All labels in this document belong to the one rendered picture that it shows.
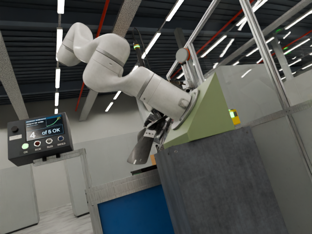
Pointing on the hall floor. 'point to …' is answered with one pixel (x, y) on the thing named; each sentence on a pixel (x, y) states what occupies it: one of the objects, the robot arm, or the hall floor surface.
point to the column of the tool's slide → (190, 74)
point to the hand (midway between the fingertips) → (157, 116)
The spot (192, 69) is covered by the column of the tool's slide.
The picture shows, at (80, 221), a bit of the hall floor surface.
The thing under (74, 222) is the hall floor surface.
